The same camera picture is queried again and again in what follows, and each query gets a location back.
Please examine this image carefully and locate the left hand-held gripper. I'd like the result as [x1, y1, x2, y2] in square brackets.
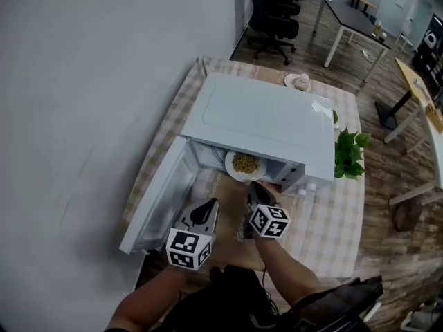
[165, 198, 220, 272]

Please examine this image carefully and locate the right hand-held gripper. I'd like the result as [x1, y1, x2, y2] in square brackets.
[244, 181, 290, 240]

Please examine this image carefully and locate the white round plate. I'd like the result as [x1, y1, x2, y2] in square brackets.
[224, 149, 268, 182]

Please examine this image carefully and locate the white microwave oven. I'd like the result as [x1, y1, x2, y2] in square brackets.
[119, 73, 336, 255]

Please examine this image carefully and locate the person's right forearm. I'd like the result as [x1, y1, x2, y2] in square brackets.
[252, 232, 325, 307]

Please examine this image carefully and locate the person's left forearm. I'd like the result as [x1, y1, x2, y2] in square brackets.
[105, 263, 190, 332]

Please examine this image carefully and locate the table with checkered cloth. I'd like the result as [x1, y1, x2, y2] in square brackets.
[120, 56, 366, 278]

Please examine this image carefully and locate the person's black shirt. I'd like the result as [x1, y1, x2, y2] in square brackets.
[148, 264, 302, 332]

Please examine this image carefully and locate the green potted plant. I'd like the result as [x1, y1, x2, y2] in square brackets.
[334, 128, 372, 180]

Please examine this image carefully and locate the small white plate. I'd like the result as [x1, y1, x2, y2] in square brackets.
[284, 73, 314, 93]

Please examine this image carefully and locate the black flat board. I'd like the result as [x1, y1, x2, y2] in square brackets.
[287, 275, 384, 332]

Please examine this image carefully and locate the brown bag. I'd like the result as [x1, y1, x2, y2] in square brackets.
[394, 199, 424, 233]

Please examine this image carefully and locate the black office chair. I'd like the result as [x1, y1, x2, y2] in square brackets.
[246, 0, 300, 66]
[276, 0, 302, 17]

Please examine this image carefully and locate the long white table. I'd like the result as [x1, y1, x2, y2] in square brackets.
[383, 98, 443, 205]

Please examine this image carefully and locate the wooden box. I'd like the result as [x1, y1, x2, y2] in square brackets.
[425, 102, 443, 133]

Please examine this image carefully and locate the black-top table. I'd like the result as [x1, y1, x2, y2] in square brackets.
[313, 0, 392, 83]

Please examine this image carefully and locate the small white stand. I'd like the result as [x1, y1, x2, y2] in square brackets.
[395, 29, 415, 53]

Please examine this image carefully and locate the white round backpack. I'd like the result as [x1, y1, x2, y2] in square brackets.
[424, 29, 441, 50]

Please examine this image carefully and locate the black cable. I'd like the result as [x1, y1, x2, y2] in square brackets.
[261, 266, 278, 315]

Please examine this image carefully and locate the yellow-top pedestal table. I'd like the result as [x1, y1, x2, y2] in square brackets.
[375, 57, 437, 131]

